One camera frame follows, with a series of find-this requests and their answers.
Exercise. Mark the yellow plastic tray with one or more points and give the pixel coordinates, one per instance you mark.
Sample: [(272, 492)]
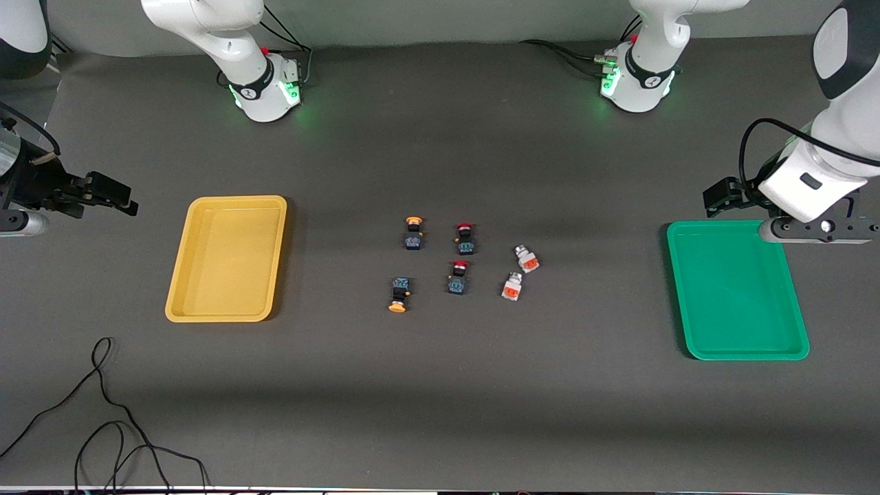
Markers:
[(227, 275)]

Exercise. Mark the aluminium frame rail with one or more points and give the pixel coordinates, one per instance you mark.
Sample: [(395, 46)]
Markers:
[(58, 47)]

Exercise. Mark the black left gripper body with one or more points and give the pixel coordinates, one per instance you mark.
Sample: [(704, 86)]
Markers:
[(748, 192)]

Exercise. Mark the red push button switch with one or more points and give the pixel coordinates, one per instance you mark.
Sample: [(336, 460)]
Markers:
[(465, 242), (458, 280)]

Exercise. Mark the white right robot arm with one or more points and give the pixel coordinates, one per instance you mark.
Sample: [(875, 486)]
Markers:
[(227, 41)]

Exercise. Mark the yellow push button switch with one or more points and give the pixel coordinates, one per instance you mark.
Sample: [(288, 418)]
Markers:
[(399, 289), (412, 239)]

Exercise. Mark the dark grey table mat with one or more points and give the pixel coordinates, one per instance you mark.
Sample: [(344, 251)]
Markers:
[(440, 399)]

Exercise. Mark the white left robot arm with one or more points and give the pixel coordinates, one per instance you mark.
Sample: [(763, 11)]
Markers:
[(839, 130)]

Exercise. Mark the white button with orange block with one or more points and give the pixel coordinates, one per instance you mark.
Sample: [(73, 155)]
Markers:
[(511, 289), (527, 260)]

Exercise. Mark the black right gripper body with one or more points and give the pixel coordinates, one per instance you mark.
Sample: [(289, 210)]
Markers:
[(33, 181)]

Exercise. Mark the green plastic tray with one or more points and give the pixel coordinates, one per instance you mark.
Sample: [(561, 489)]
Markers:
[(735, 302)]

